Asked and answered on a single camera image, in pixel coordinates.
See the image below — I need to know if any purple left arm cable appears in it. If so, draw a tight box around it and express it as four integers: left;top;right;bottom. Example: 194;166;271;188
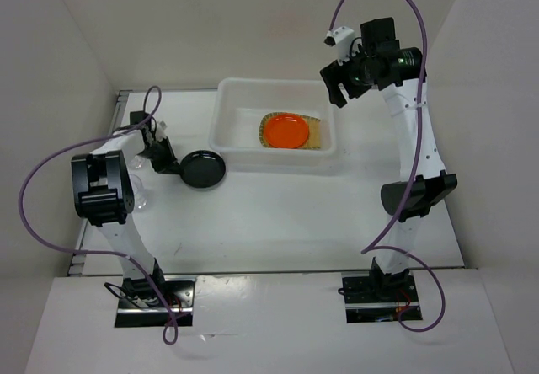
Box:
17;86;189;345

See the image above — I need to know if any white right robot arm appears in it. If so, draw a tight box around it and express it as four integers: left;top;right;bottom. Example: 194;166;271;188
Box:
320;18;457;301

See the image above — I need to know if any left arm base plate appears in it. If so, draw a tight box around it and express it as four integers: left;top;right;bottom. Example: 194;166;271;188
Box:
106;275;195;329

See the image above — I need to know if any clear plastic cup far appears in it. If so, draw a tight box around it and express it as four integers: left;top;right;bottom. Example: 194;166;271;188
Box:
129;155;147;170

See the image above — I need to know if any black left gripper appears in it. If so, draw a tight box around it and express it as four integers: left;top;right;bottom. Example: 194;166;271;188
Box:
137;136;183;175

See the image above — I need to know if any woven bamboo tray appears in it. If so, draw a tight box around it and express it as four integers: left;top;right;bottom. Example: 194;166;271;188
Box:
259;112;322;150

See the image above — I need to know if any black round dish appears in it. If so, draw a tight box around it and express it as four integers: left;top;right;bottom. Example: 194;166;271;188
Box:
179;150;227;190

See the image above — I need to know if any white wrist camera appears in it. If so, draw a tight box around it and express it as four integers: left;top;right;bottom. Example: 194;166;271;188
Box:
324;26;356;65
153;120;168;142

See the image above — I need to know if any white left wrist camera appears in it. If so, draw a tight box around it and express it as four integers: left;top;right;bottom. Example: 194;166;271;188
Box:
153;120;168;142

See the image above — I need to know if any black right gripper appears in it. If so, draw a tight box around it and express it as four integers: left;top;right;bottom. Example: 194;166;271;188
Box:
320;42;376;107

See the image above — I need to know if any clear plastic bin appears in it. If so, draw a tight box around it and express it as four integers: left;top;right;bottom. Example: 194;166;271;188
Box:
209;78;338;174

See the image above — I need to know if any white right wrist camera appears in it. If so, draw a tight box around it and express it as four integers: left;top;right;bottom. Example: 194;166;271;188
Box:
324;26;356;65

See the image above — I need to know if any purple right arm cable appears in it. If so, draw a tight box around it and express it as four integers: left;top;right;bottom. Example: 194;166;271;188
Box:
328;0;447;333

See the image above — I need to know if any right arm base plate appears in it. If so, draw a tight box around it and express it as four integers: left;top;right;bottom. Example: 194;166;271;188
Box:
338;270;423;323

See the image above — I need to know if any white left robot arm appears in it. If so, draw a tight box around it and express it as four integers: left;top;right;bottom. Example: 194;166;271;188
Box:
71;110;184;307

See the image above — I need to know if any orange plastic plate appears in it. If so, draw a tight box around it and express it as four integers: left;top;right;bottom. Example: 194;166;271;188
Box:
263;114;309;149

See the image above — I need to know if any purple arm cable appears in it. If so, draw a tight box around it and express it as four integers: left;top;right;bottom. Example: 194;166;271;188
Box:
17;86;189;345
328;0;447;333

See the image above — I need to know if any clear plastic cup near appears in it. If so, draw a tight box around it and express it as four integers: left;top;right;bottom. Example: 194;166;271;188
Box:
130;174;147;211

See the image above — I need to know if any clear plastic cup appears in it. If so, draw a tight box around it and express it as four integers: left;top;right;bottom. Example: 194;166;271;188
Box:
130;174;147;211
129;155;147;170

